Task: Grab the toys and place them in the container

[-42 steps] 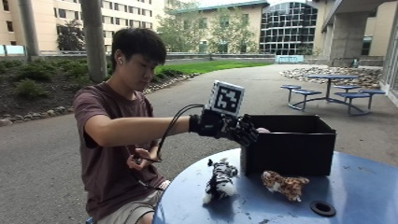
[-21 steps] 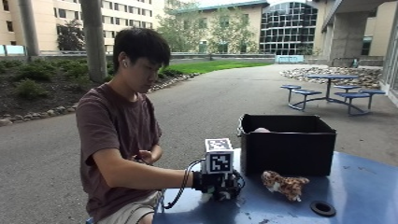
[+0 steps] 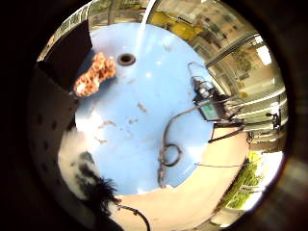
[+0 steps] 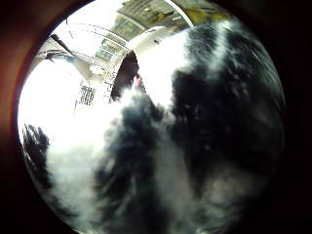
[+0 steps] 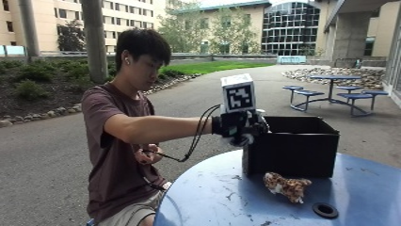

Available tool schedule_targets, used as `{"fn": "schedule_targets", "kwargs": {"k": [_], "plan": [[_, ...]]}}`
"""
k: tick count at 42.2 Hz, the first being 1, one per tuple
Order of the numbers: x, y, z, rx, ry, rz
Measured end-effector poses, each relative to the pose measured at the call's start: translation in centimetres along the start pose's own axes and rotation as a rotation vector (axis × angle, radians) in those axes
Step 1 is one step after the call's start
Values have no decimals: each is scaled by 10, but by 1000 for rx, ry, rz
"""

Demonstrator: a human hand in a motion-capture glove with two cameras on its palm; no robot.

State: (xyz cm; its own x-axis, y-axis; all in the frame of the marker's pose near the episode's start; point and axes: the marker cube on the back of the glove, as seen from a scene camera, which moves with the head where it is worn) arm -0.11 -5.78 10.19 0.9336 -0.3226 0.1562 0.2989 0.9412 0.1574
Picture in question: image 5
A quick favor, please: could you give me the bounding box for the group of green trees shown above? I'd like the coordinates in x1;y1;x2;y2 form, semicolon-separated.
157;0;262;55

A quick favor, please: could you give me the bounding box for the thick grey pole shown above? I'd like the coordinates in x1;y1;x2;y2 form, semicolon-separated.
79;0;110;85

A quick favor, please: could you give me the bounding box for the row of border stones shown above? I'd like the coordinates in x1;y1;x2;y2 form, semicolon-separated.
0;73;202;129

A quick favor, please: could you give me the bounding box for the the person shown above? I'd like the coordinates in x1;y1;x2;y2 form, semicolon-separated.
79;28;267;226

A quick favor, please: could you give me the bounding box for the black open box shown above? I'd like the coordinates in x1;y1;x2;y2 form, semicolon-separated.
241;115;341;180

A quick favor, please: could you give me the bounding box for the grey concrete building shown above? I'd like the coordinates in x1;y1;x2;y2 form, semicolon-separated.
315;0;401;107

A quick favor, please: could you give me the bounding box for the light blue bench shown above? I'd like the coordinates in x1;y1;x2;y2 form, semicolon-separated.
277;55;307;66

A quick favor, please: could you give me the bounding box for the white marker cube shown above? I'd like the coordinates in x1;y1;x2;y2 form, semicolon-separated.
219;73;258;115

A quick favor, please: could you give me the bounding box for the thin black cable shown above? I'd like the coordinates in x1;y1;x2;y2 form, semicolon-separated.
142;176;169;192

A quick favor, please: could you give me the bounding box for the beige many-windowed building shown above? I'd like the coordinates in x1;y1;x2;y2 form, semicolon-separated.
0;0;169;55

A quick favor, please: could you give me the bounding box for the blue round picnic table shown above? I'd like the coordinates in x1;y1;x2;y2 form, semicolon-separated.
282;74;390;118

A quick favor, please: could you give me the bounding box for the green shrub bed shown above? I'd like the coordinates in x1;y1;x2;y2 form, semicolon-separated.
0;57;186;120

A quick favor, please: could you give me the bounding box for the bed of grey rocks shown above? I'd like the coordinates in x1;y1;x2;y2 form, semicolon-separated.
281;66;387;91

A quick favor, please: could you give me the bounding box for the dark small tree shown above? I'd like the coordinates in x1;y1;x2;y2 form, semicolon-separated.
55;19;87;53

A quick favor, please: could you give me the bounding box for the black glove cable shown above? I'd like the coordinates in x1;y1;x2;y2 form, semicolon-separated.
141;104;221;164

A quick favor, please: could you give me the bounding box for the black round table grommet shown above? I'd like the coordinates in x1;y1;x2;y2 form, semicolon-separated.
310;202;339;220

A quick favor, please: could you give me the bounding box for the light blue panel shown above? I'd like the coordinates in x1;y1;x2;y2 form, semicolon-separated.
0;44;27;57

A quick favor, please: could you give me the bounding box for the beige building with green roof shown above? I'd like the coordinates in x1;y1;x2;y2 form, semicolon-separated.
165;0;273;57

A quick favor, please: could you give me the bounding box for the thin grey pole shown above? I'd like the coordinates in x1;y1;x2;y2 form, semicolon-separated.
17;0;41;60

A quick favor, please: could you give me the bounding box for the green lawn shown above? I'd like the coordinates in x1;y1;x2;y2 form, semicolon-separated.
158;60;275;76

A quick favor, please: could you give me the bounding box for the dark glass-fronted building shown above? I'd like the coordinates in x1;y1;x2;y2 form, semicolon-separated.
259;1;322;57

